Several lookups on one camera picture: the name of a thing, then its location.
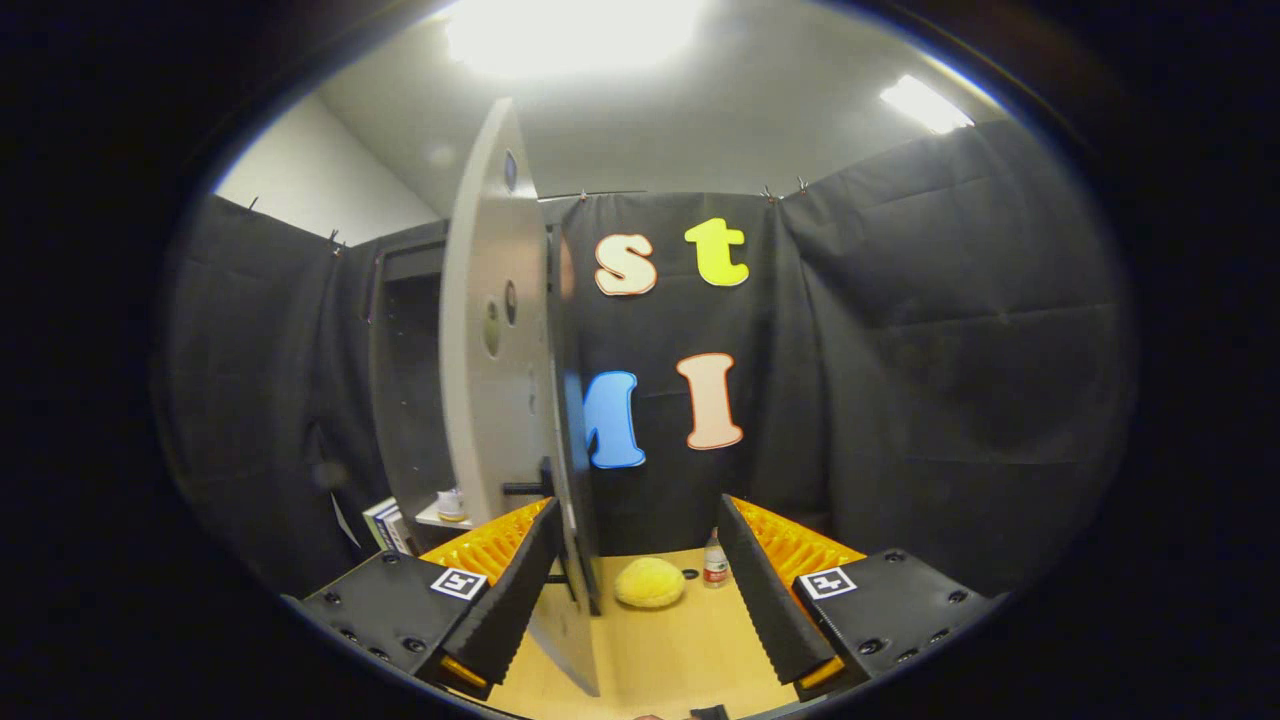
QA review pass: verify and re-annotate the green and white book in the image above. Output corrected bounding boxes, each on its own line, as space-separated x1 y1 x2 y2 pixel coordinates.
362 497 401 554

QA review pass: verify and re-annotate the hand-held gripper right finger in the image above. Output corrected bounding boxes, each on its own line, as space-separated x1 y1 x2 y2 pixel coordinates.
716 493 1008 704

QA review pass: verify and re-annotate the beige shoe cabinet door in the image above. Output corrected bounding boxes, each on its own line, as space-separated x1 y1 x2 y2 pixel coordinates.
438 97 603 698

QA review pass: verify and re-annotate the dark grey shoe cabinet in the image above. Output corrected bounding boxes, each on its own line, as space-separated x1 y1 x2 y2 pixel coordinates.
365 222 471 549

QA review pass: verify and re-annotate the yellow plush ball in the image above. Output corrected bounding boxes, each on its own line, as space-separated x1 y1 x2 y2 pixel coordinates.
614 557 687 610

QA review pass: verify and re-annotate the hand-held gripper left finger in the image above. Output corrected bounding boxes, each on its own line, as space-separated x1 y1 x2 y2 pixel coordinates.
288 495 563 701

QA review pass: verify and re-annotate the long ceiling light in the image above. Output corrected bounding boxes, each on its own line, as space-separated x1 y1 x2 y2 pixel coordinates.
880 73 976 136

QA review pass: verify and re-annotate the large ceiling light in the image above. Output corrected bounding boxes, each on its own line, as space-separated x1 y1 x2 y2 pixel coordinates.
445 0 706 81

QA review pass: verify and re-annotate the blue spine book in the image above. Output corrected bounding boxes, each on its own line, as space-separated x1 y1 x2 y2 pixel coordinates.
375 505 412 557

